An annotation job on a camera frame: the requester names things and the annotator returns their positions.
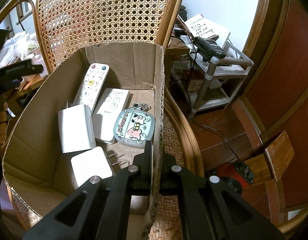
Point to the white power adapter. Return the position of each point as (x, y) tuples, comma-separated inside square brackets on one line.
[(91, 163), (76, 129)]

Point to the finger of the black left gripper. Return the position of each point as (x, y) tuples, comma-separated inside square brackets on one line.
[(10, 75)]

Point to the green cartoon earbuds case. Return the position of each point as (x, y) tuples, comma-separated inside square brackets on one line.
[(134, 128)]

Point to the rattan wicker chair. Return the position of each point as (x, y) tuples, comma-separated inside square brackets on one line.
[(129, 36)]

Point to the wooden side table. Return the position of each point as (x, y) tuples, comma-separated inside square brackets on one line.
[(26, 88)]

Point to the grey metal shelf rack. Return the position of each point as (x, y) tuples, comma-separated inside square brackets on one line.
[(208, 85)]

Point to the black corded telephone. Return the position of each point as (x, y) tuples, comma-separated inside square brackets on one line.
[(208, 48)]

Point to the brown cardboard box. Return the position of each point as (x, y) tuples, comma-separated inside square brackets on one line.
[(55, 126)]

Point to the red black appliance on floor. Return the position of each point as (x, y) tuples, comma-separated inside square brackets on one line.
[(237, 175)]

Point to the handwritten white notepad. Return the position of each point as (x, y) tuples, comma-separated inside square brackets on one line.
[(200, 26)]

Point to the white remote control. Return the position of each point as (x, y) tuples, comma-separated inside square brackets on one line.
[(91, 85)]

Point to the white small remote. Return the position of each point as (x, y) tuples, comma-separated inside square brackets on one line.
[(110, 105)]

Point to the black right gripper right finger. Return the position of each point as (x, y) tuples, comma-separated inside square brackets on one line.
[(210, 209)]

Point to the bunch of keys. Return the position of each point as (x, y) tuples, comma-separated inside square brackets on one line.
[(139, 106)]

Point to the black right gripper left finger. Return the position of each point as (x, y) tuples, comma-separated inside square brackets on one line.
[(99, 208)]

